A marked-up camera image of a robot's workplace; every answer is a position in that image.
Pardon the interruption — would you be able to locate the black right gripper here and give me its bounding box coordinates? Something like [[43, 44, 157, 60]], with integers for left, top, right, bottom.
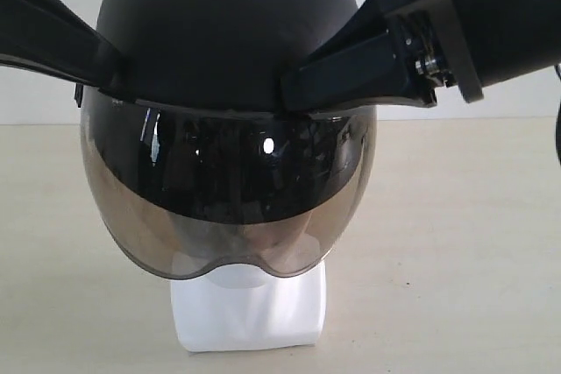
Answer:
[[280, 0, 560, 112]]

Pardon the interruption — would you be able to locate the white mannequin head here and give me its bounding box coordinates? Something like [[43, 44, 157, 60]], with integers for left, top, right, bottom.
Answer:
[[170, 263, 327, 353]]

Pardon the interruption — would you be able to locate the black motorcycle helmet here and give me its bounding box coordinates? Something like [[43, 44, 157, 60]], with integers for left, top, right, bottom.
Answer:
[[80, 0, 376, 280]]

